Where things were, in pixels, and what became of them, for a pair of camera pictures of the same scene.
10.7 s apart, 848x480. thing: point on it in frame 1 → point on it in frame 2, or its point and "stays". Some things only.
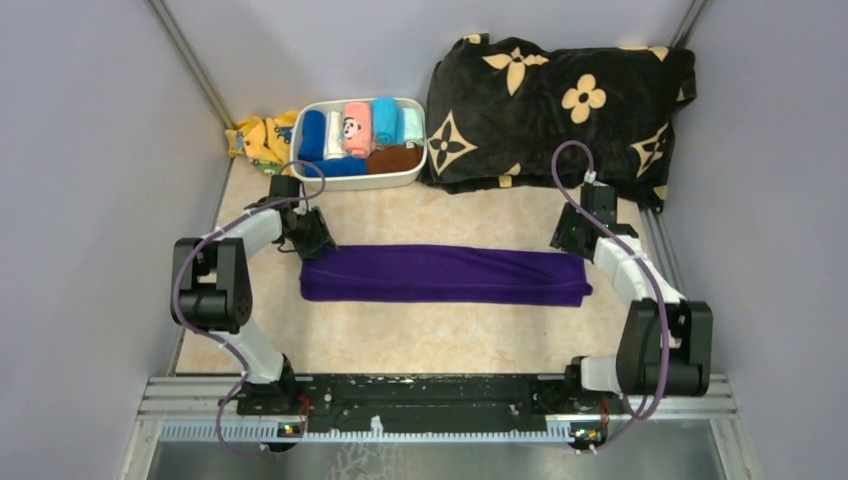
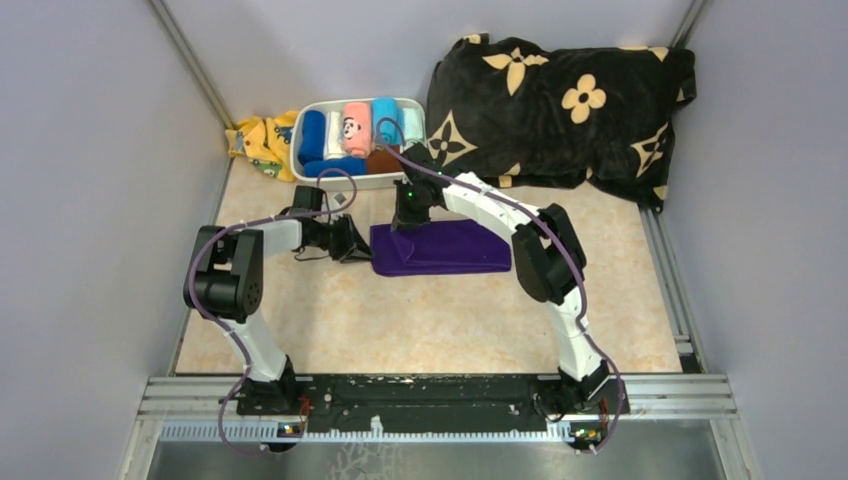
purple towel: x=477 y=275 → x=437 y=246
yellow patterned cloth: x=266 y=141 stays
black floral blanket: x=497 y=111 stays
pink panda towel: x=357 y=135 stays
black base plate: x=330 y=403 stays
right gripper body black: x=566 y=235 → x=410 y=208
